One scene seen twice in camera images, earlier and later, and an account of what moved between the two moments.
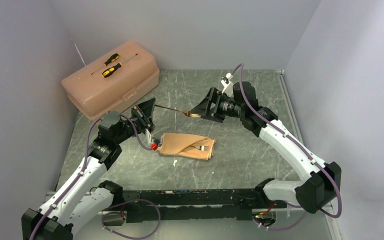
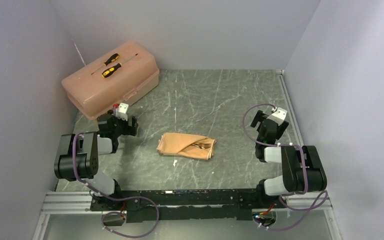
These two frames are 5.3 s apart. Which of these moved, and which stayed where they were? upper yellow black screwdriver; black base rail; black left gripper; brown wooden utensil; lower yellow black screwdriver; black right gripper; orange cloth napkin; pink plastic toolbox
Moved: black right gripper; black left gripper; brown wooden utensil
Stayed: lower yellow black screwdriver; upper yellow black screwdriver; black base rail; pink plastic toolbox; orange cloth napkin
